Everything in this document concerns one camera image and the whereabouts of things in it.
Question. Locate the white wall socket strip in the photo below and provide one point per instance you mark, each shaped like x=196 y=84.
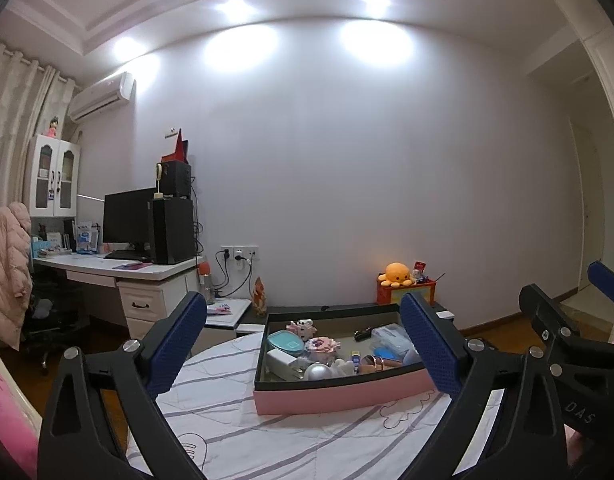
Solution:
x=239 y=251

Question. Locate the black shallow box tray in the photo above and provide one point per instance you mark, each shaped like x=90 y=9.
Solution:
x=337 y=395

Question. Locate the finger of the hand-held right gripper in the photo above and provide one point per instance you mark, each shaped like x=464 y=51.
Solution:
x=542 y=310
x=607 y=280

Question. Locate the red printed storage crate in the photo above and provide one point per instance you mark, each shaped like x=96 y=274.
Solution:
x=387 y=294

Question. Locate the pink flower-shaped toy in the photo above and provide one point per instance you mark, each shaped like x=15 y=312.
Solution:
x=321 y=347

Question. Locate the white glass-door cabinet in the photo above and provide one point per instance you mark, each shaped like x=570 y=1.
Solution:
x=52 y=175

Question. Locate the black white low cabinet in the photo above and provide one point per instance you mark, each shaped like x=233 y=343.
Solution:
x=249 y=329

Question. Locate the red tag card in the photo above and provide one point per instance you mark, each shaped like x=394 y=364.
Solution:
x=420 y=267

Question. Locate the blue white box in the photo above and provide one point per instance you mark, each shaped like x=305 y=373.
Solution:
x=86 y=237

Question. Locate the blue plastic case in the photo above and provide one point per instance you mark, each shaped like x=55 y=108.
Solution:
x=387 y=352

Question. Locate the pink padded jacket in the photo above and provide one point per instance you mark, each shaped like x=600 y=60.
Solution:
x=7 y=270

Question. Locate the small yellow handheld fan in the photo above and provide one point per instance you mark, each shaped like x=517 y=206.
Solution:
x=159 y=172

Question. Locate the pink papers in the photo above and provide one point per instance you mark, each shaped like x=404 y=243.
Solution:
x=219 y=308

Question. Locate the white door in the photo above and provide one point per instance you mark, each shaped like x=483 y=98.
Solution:
x=584 y=200

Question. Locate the beige curtain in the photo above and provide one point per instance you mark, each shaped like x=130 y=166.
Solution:
x=17 y=125

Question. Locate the silver round gadget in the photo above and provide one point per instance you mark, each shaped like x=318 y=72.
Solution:
x=317 y=372

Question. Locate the black keyboard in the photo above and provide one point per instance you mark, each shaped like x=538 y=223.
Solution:
x=127 y=255

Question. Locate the black speaker box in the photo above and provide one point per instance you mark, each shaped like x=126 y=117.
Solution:
x=176 y=180

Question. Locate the clear bottle red cap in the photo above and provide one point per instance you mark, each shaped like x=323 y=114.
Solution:
x=206 y=285

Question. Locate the narrow blue printed box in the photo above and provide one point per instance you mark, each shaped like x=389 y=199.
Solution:
x=356 y=362

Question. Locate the teal round container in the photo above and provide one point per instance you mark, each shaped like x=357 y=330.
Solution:
x=287 y=344

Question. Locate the black computer monitor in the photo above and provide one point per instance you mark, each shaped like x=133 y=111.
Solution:
x=127 y=217

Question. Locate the white wardrobe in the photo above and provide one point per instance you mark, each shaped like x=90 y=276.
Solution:
x=612 y=110

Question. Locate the orange snack bag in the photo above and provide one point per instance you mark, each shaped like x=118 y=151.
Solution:
x=260 y=297

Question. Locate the white side cabinet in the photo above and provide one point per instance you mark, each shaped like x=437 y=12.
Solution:
x=239 y=310

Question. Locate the black computer tower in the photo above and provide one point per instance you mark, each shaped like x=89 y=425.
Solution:
x=172 y=232

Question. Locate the white plastic figurine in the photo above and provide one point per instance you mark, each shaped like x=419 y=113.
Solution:
x=343 y=367

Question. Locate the small pink doll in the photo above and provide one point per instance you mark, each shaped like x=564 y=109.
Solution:
x=51 y=127

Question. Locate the white air conditioner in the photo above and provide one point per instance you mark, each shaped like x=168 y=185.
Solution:
x=102 y=97

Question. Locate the striped white bedsheet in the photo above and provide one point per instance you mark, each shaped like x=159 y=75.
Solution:
x=297 y=440

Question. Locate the black office chair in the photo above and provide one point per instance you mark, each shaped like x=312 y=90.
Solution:
x=52 y=310

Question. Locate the red folder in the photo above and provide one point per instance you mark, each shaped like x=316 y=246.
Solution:
x=179 y=147

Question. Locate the white charger block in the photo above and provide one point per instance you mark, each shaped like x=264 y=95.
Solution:
x=282 y=364

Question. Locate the orange octopus plush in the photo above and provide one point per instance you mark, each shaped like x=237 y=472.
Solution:
x=397 y=274

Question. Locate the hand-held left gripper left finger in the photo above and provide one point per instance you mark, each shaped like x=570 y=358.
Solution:
x=179 y=345

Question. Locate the black clip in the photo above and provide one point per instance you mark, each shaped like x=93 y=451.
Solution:
x=363 y=335

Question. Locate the clear plastic packet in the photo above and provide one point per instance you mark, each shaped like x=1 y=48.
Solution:
x=392 y=335

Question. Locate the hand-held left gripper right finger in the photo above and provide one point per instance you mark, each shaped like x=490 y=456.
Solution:
x=429 y=345

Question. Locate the pink white block toy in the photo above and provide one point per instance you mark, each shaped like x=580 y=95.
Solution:
x=302 y=330

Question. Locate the white desk with drawers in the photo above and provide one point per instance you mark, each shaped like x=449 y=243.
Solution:
x=152 y=305

